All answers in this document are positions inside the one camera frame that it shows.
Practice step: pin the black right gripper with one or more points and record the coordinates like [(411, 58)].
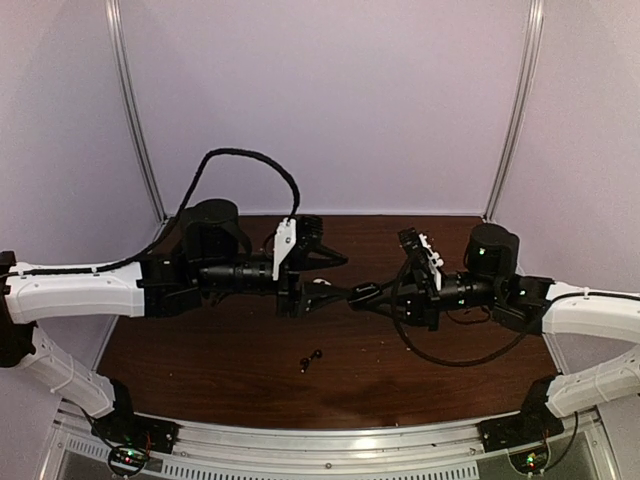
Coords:
[(422, 298)]

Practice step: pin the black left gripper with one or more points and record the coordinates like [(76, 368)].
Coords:
[(289, 276)]

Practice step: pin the black earbud charging case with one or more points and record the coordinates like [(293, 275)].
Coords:
[(362, 294)]

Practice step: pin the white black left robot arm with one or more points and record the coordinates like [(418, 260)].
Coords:
[(214, 259)]

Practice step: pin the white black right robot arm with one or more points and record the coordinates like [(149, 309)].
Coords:
[(528, 305)]

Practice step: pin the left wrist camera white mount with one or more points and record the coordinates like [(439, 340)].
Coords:
[(283, 243)]

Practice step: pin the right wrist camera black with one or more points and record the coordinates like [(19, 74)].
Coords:
[(424, 261)]

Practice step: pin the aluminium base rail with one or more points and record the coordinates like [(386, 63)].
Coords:
[(449, 450)]

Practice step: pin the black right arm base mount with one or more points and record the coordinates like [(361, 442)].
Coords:
[(524, 434)]

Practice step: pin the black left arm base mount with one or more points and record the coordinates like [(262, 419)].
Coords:
[(129, 437)]

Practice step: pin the left aluminium frame post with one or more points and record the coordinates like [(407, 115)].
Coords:
[(126, 85)]

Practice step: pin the aluminium frame post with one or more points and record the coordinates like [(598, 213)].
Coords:
[(126, 85), (529, 59)]

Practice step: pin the right aluminium frame post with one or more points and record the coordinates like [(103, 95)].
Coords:
[(529, 59)]

